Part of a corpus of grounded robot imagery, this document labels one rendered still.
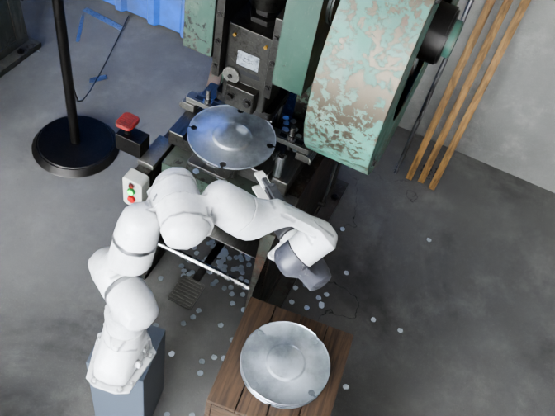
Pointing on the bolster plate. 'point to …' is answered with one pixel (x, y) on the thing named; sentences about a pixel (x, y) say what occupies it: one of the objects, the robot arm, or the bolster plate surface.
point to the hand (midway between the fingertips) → (261, 186)
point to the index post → (279, 165)
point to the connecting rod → (268, 7)
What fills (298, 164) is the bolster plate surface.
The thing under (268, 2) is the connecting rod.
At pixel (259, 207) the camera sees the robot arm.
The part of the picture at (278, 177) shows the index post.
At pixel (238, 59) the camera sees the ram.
